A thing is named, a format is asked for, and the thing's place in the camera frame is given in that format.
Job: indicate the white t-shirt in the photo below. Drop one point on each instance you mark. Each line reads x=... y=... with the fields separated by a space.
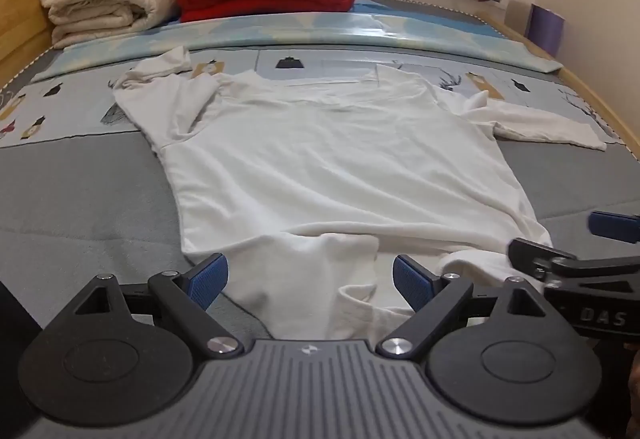
x=330 y=169

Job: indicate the purple box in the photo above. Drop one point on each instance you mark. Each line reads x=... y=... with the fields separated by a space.
x=546 y=29

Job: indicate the light blue printed bed mat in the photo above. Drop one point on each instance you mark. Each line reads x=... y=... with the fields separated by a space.
x=65 y=109

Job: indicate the wooden bed rail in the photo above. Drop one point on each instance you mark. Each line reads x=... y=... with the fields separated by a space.
x=595 y=91

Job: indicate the wooden headboard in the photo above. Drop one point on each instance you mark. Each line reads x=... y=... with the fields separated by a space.
x=20 y=4

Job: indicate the grey bed sheet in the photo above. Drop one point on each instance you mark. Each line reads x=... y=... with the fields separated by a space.
x=80 y=209

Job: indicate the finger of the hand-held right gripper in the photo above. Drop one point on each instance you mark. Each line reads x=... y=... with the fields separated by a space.
x=526 y=254
x=615 y=226

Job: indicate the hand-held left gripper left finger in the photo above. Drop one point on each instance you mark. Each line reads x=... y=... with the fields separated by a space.
x=210 y=280

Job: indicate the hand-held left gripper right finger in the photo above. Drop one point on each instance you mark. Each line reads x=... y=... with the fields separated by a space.
x=411 y=282

